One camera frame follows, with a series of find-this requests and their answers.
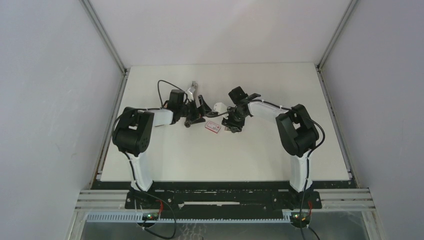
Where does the left black camera cable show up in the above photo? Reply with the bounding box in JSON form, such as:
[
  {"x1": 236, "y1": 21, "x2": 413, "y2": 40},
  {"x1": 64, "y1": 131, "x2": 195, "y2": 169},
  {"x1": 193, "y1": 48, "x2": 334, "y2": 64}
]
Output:
[{"x1": 111, "y1": 79, "x2": 190, "y2": 239}]

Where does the right aluminium frame post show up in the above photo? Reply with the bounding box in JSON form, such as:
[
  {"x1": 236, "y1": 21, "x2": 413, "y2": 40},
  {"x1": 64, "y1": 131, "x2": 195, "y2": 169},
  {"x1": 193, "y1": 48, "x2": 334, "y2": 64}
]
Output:
[{"x1": 316, "y1": 0, "x2": 360, "y2": 80}]

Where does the controller board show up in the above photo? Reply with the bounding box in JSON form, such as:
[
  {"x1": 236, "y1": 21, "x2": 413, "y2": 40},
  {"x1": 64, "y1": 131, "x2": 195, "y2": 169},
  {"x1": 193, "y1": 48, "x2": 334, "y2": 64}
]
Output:
[
  {"x1": 142, "y1": 213, "x2": 160, "y2": 222},
  {"x1": 289, "y1": 212, "x2": 311, "y2": 229}
]

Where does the grey black long stapler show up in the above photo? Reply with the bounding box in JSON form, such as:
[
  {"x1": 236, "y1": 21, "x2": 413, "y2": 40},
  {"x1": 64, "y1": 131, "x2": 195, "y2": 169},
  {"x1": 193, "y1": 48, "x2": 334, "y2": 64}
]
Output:
[{"x1": 184, "y1": 81, "x2": 198, "y2": 128}]

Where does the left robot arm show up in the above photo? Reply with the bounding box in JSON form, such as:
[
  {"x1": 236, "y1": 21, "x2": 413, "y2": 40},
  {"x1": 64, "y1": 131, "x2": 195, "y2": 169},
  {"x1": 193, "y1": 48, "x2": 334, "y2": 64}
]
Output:
[{"x1": 112, "y1": 89, "x2": 212, "y2": 209}]

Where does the white cable duct rail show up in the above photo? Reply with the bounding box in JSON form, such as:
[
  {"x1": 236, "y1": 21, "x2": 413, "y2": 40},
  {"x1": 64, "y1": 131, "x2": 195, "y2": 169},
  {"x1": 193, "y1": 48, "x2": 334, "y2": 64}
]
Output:
[{"x1": 85, "y1": 211, "x2": 292, "y2": 224}]

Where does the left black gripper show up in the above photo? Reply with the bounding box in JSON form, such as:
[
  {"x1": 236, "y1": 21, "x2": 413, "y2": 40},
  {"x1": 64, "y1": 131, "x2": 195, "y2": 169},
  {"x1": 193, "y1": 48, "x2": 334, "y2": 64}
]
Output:
[{"x1": 178, "y1": 95, "x2": 214, "y2": 125}]

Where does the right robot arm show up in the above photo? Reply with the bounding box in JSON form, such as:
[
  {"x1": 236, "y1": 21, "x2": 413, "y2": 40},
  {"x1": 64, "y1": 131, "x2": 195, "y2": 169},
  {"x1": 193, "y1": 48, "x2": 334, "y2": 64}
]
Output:
[{"x1": 213, "y1": 86, "x2": 325, "y2": 208}]

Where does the right controller board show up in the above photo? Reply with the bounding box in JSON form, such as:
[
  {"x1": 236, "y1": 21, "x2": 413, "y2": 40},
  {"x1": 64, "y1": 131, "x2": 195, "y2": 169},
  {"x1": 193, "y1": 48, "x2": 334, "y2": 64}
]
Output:
[{"x1": 289, "y1": 212, "x2": 311, "y2": 229}]

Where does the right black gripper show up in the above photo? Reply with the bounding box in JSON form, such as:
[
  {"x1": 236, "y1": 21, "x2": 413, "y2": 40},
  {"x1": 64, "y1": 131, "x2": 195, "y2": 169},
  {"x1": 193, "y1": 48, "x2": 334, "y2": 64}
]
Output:
[{"x1": 222, "y1": 107, "x2": 248, "y2": 133}]

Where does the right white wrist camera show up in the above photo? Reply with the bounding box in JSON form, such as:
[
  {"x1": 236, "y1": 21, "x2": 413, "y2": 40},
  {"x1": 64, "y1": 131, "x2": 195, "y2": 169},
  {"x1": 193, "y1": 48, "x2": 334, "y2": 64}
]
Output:
[{"x1": 213, "y1": 102, "x2": 228, "y2": 115}]

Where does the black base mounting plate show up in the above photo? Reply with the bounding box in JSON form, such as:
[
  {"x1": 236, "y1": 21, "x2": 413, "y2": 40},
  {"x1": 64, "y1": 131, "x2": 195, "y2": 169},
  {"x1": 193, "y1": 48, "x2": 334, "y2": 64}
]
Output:
[{"x1": 78, "y1": 180, "x2": 358, "y2": 220}]

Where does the aluminium frame post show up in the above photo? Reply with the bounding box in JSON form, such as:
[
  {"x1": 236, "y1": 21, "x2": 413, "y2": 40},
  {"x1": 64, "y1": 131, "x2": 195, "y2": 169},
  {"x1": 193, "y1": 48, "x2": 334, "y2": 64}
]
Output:
[
  {"x1": 79, "y1": 0, "x2": 128, "y2": 95},
  {"x1": 316, "y1": 0, "x2": 360, "y2": 80}
]

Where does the left aluminium frame post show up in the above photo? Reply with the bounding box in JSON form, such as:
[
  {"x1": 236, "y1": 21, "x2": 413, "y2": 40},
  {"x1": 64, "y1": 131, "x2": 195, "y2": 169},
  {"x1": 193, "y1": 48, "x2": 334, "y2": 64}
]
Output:
[{"x1": 79, "y1": 0, "x2": 128, "y2": 95}]

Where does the left controller board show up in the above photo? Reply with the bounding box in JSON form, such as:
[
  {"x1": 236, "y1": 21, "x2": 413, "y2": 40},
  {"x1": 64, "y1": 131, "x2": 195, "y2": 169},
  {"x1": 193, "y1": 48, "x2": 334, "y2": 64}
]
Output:
[{"x1": 142, "y1": 213, "x2": 160, "y2": 222}]

